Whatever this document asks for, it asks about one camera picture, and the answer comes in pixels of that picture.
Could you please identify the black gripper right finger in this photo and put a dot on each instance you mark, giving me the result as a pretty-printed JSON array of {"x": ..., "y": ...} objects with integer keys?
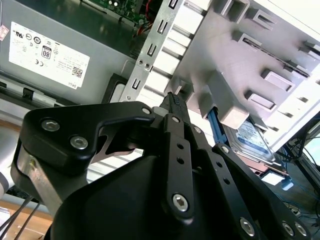
[{"x": 225, "y": 175}]

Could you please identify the hard disk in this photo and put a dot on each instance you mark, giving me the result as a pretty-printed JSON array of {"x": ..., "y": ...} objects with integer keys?
[{"x": 250, "y": 140}]

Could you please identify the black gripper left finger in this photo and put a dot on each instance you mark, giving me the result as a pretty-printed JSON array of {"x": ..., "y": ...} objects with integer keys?
[{"x": 62, "y": 125}]

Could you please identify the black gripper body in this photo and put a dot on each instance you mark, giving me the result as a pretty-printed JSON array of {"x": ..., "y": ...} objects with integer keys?
[{"x": 120, "y": 200}]

